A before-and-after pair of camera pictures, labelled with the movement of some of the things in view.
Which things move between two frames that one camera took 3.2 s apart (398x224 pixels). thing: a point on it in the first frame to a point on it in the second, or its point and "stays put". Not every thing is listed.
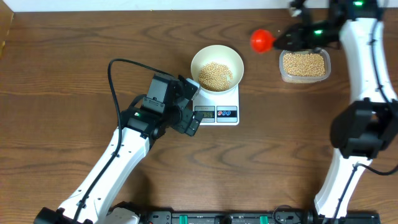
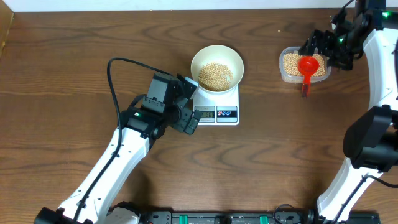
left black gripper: [181, 125] stays put
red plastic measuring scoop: [262, 41] to [308, 66]
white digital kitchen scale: [219, 108] stays put
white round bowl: [217, 68] stays put
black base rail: [250, 216] stays put
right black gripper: [299, 43] to [326, 37]
